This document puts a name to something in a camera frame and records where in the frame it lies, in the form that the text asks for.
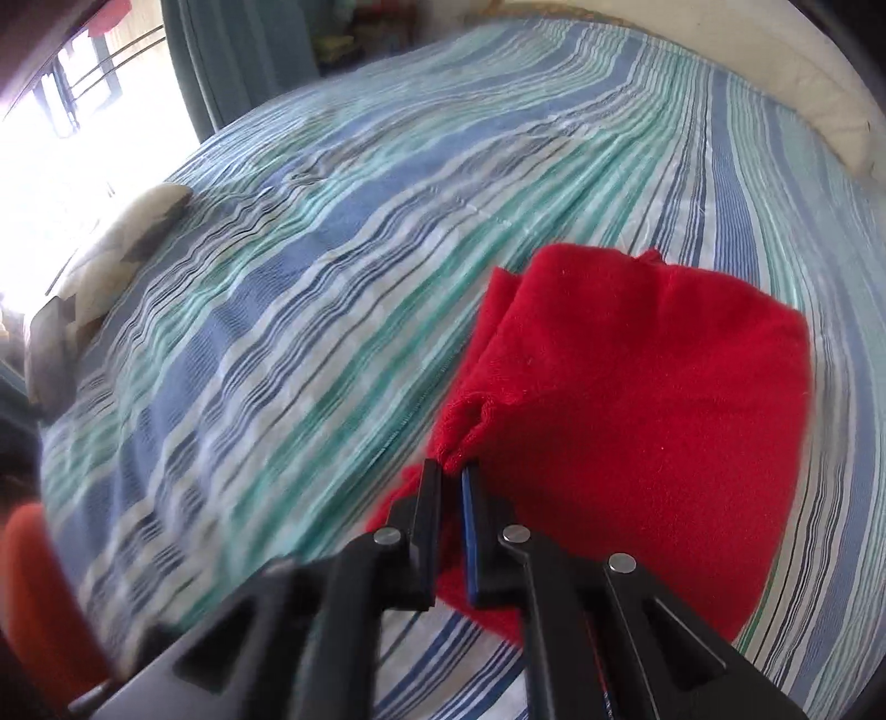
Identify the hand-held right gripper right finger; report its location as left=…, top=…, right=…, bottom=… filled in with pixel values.
left=460, top=462, right=811, bottom=720

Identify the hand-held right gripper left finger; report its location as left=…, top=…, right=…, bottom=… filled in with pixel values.
left=69, top=458, right=444, bottom=720

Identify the red sweater with white print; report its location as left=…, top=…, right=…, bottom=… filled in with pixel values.
left=363, top=242, right=814, bottom=648

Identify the pile of colourful clothes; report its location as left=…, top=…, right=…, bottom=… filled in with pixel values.
left=315, top=0, right=444, bottom=56

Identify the striped bed cover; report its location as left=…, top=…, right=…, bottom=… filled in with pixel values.
left=38, top=17, right=886, bottom=720

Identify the orange fluffy cloth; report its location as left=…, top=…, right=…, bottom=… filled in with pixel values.
left=0, top=502, right=112, bottom=700

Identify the dark cushion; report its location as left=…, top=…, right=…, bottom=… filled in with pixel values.
left=24, top=297, right=80, bottom=416

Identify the grey patterned pillow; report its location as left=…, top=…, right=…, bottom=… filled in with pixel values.
left=48, top=183, right=193, bottom=333

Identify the teal curtain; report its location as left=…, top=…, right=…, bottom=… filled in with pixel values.
left=162, top=0, right=326, bottom=140

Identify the metal window railing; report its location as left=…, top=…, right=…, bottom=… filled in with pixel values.
left=28, top=20, right=167, bottom=140

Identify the cream padded headboard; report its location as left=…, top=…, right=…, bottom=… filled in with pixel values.
left=463, top=0, right=877, bottom=177

